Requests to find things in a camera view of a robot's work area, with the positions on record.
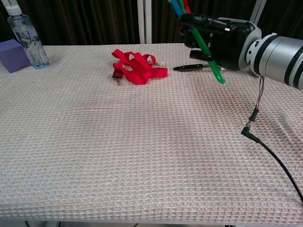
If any black pleated curtain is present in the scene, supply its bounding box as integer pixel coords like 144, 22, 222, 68
0, 0, 303, 46

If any steel ladle black handle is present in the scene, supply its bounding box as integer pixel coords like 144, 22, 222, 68
173, 63, 210, 72

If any clear plastic water bottle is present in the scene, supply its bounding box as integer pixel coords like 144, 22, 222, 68
5, 5, 50, 70

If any beige waffle tablecloth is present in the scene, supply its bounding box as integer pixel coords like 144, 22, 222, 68
0, 42, 303, 222

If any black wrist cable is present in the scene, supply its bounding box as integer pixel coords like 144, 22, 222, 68
241, 76, 303, 204

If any red hand clapper green handle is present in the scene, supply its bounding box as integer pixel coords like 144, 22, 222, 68
165, 0, 226, 84

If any white frame post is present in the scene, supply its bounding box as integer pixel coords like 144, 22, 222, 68
250, 0, 267, 26
137, 0, 152, 44

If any purple foam cube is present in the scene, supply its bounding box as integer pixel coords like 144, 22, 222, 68
0, 39, 32, 73

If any red lanyard strap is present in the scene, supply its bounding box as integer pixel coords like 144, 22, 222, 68
111, 48, 169, 86

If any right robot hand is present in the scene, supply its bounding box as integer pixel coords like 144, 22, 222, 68
179, 13, 262, 71

